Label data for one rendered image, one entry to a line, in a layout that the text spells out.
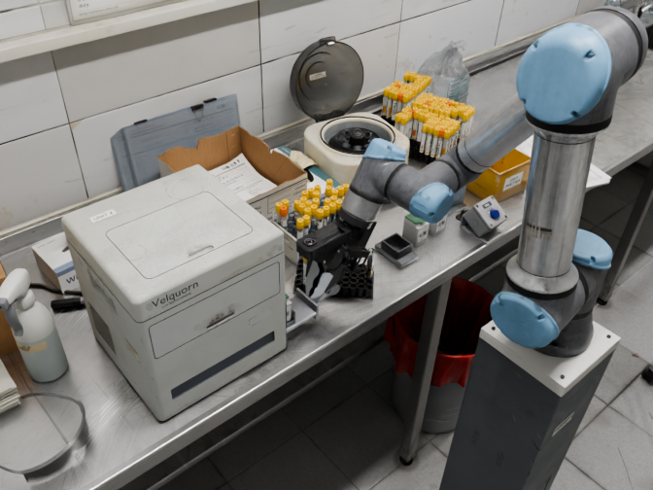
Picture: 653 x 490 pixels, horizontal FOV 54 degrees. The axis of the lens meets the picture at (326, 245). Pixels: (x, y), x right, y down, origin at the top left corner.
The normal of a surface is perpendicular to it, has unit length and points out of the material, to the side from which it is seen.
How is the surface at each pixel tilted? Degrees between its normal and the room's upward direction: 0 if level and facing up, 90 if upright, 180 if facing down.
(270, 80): 90
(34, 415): 0
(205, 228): 0
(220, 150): 88
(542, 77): 82
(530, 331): 97
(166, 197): 0
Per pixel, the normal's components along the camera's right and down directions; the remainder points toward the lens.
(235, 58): 0.65, 0.50
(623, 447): 0.03, -0.77
